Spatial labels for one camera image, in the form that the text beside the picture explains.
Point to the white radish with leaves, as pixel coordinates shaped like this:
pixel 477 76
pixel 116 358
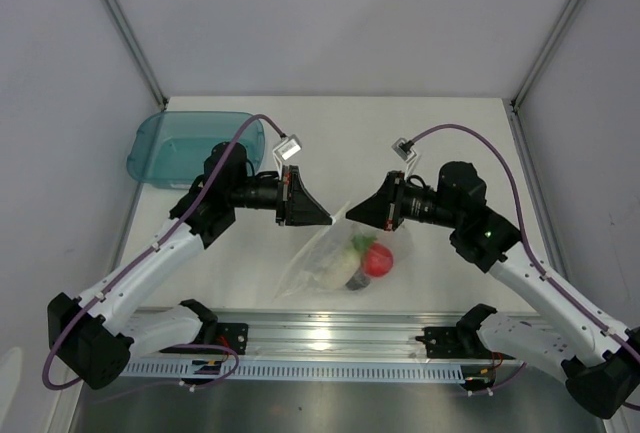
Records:
pixel 346 263

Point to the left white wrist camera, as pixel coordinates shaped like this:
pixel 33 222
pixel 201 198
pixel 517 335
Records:
pixel 285 149

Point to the dark round fruit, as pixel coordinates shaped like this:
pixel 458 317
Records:
pixel 358 282

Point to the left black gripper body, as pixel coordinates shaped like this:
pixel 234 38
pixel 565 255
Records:
pixel 281 207

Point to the aluminium mounting rail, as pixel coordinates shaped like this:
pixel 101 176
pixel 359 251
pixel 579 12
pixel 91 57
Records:
pixel 326 336

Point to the right aluminium frame post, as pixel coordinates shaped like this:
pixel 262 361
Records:
pixel 564 20

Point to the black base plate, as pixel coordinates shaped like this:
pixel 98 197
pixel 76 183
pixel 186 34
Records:
pixel 231 335
pixel 448 342

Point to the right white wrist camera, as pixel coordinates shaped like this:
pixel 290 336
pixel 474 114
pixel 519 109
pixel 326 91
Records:
pixel 405 150

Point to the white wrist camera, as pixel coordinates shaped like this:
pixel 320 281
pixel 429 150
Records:
pixel 285 149
pixel 405 150

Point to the red tomato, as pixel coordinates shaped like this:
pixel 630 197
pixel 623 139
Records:
pixel 377 261

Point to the clear zip top bag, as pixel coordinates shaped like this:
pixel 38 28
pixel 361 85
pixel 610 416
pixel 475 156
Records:
pixel 301 273

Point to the aluminium frame post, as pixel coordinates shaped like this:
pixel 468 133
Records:
pixel 564 20
pixel 133 47

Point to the teal plastic tray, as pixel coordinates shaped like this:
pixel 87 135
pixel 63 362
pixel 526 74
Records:
pixel 170 148

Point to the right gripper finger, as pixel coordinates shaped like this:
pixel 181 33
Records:
pixel 373 212
pixel 384 195

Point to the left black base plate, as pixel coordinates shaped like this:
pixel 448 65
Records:
pixel 231 335

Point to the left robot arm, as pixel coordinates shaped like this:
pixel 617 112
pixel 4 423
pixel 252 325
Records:
pixel 93 333

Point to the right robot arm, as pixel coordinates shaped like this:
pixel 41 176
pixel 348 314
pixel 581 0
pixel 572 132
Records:
pixel 595 356

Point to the left aluminium frame post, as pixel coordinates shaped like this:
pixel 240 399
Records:
pixel 133 47

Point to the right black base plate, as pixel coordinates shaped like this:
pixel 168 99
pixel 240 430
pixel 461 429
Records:
pixel 448 342

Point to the white slotted cable duct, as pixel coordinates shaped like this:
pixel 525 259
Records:
pixel 412 372

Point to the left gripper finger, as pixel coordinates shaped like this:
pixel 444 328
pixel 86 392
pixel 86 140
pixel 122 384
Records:
pixel 316 220
pixel 310 193

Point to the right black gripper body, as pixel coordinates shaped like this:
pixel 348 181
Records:
pixel 400 188

